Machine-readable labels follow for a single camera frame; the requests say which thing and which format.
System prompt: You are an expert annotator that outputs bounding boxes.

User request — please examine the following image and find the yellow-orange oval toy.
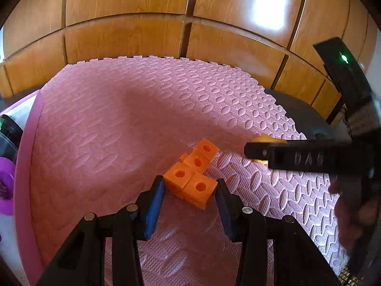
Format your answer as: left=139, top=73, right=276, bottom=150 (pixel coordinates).
left=252, top=132, right=287, bottom=165

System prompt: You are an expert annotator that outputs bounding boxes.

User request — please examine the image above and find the magenta spool toy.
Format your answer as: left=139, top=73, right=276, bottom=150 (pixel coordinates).
left=0, top=157, right=15, bottom=216

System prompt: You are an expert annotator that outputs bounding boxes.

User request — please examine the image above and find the orange cube block toy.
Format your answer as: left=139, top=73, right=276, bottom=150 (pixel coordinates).
left=163, top=139, right=220, bottom=210

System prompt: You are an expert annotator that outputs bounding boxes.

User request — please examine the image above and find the person's hand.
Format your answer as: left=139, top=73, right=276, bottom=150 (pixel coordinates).
left=335, top=195, right=380, bottom=250

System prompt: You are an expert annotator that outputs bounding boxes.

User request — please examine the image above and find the pink-rimmed white tray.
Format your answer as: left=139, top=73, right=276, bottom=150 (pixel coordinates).
left=1, top=90, right=44, bottom=285

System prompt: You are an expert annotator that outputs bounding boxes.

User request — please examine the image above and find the clear jar with black lid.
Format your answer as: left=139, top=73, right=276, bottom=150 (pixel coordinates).
left=0, top=114, right=23, bottom=163

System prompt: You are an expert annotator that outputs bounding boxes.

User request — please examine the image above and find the wooden cabinet wall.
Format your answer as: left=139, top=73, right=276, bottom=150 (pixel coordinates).
left=1, top=0, right=380, bottom=121

